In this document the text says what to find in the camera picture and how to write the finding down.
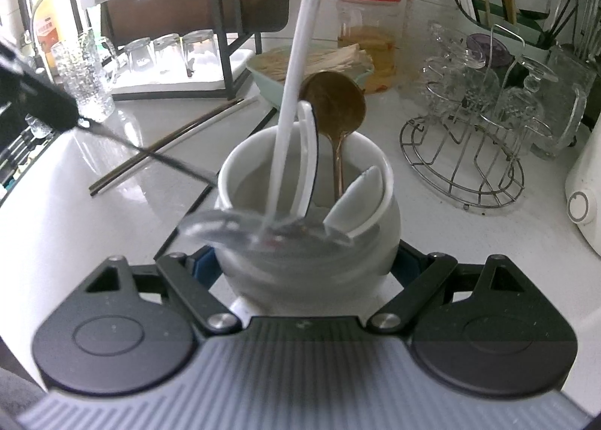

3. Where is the white ceramic soup spoon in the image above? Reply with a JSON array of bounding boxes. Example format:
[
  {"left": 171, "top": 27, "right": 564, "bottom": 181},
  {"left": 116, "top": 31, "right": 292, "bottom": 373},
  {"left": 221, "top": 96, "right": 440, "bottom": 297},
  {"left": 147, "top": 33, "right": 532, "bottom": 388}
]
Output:
[{"left": 324, "top": 165, "right": 384, "bottom": 236}]

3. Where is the steel fork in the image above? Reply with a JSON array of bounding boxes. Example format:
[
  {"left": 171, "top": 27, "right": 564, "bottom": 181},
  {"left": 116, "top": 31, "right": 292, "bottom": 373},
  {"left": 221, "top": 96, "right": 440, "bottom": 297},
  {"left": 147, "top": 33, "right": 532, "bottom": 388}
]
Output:
[{"left": 77, "top": 121, "right": 218, "bottom": 187}]

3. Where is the white ceramic mug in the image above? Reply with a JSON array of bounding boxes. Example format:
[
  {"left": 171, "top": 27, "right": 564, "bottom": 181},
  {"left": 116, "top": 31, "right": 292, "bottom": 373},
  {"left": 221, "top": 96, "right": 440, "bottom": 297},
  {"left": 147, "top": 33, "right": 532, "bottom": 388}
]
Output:
[{"left": 215, "top": 124, "right": 400, "bottom": 316}]

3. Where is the copper long-handled spoon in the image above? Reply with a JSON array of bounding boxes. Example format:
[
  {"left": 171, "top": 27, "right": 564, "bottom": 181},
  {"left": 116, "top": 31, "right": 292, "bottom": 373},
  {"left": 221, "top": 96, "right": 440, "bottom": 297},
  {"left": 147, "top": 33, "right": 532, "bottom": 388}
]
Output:
[{"left": 299, "top": 71, "right": 367, "bottom": 200}]

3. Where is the white long-handled ladle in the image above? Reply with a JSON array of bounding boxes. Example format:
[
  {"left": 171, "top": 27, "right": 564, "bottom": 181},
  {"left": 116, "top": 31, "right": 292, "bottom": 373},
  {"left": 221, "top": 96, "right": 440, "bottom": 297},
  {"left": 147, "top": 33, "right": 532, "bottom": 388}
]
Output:
[{"left": 265, "top": 0, "right": 321, "bottom": 222}]

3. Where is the large steel spoon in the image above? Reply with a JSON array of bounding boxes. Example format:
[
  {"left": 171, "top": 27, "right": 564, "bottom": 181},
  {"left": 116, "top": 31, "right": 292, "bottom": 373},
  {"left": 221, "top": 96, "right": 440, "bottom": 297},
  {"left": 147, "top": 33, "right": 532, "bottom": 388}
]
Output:
[{"left": 178, "top": 209, "right": 355, "bottom": 263}]

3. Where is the tall steel faucet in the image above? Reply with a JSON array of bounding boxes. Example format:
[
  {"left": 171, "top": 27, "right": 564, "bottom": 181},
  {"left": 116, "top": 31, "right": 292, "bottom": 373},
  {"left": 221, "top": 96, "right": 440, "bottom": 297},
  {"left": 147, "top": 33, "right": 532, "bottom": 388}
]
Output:
[{"left": 15, "top": 0, "right": 43, "bottom": 69}]

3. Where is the tall textured glass mug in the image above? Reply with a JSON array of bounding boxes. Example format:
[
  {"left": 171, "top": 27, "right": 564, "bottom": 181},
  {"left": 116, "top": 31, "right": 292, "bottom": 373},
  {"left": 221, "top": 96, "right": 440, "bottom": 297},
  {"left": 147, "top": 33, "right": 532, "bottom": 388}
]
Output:
[{"left": 51, "top": 28, "right": 115, "bottom": 123}]

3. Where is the yellow detergent jug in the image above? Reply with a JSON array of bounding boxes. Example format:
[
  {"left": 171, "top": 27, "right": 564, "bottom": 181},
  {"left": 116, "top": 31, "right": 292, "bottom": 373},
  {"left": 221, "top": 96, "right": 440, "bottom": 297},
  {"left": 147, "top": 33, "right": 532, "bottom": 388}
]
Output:
[{"left": 32, "top": 0, "right": 91, "bottom": 81}]

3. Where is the upturned glass left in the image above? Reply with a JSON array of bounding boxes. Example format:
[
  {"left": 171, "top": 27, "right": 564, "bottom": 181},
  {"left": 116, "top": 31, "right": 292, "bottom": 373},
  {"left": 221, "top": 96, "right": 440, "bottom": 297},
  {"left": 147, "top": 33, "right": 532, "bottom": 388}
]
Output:
[{"left": 124, "top": 37, "right": 154, "bottom": 72}]

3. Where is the upturned glass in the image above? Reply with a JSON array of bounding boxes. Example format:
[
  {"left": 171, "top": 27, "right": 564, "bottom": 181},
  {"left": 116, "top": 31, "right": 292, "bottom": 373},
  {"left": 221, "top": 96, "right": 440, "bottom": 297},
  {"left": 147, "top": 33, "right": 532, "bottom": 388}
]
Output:
[
  {"left": 181, "top": 30, "right": 219, "bottom": 78},
  {"left": 153, "top": 33, "right": 184, "bottom": 74},
  {"left": 124, "top": 37, "right": 154, "bottom": 72}
]

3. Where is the white black chopstick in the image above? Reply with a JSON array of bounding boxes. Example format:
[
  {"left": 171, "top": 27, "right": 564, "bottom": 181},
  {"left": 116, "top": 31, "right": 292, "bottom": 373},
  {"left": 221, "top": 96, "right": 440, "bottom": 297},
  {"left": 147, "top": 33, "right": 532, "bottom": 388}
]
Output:
[{"left": 119, "top": 95, "right": 259, "bottom": 179}]

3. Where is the brown wooden chopstick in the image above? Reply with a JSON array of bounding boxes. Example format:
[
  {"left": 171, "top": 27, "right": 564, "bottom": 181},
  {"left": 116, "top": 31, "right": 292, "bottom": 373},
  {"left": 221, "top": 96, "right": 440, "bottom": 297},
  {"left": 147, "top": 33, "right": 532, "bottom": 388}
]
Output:
[{"left": 89, "top": 98, "right": 243, "bottom": 197}]

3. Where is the black dish rack shelf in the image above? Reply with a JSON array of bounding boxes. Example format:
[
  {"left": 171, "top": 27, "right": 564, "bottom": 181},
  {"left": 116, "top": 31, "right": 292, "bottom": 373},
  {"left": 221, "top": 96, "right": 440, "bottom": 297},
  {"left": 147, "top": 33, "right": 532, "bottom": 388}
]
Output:
[{"left": 65, "top": 0, "right": 264, "bottom": 101}]

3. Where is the upturned glass middle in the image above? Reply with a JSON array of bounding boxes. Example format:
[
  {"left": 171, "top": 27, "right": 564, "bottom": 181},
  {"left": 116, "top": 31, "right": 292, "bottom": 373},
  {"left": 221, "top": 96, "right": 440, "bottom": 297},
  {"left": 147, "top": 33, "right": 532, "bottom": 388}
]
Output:
[{"left": 153, "top": 33, "right": 184, "bottom": 74}]

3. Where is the white electric cooker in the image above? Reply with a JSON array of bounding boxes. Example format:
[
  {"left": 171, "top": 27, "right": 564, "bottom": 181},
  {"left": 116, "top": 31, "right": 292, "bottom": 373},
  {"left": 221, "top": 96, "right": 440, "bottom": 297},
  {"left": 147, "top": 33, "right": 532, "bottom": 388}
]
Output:
[{"left": 564, "top": 121, "right": 601, "bottom": 254}]

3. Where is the upturned glass right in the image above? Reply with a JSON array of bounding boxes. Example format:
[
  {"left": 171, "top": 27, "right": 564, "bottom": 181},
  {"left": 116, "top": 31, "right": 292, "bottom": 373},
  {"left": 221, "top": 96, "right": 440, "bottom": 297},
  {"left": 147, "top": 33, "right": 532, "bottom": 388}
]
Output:
[{"left": 181, "top": 30, "right": 219, "bottom": 78}]

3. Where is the white drip tray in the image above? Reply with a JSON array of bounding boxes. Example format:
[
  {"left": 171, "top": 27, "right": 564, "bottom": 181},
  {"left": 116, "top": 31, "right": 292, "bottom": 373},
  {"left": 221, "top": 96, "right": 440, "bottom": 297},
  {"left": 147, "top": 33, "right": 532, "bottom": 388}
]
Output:
[{"left": 113, "top": 35, "right": 225, "bottom": 96}]

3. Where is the green basket of sticks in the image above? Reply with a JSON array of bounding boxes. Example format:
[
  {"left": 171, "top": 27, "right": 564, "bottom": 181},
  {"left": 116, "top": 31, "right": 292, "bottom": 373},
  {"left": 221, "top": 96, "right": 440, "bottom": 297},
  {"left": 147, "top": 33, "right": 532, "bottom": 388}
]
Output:
[{"left": 246, "top": 44, "right": 375, "bottom": 108}]

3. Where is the clear glass pitcher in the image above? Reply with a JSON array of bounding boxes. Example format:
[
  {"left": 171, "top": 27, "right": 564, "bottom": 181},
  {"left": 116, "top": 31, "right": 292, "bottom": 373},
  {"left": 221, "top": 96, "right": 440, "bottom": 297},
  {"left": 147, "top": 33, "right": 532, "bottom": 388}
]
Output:
[{"left": 531, "top": 44, "right": 598, "bottom": 160}]

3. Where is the green white utensil caddy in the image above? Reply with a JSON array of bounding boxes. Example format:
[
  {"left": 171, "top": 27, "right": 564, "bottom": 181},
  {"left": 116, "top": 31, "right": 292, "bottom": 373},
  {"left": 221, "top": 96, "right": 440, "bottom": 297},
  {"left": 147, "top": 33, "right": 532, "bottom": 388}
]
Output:
[{"left": 438, "top": 0, "right": 601, "bottom": 65}]

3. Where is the red-lid plastic jar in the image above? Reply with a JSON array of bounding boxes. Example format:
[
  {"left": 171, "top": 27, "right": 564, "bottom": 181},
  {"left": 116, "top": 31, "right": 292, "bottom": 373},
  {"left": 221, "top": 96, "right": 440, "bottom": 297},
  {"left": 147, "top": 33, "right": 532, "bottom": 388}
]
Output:
[{"left": 336, "top": 0, "right": 401, "bottom": 94}]

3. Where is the wire glass holder rack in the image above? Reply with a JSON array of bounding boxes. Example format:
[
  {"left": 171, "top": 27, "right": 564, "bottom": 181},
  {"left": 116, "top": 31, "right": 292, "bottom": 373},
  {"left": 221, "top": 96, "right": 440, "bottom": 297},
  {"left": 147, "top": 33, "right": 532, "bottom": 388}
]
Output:
[{"left": 399, "top": 22, "right": 558, "bottom": 209}]

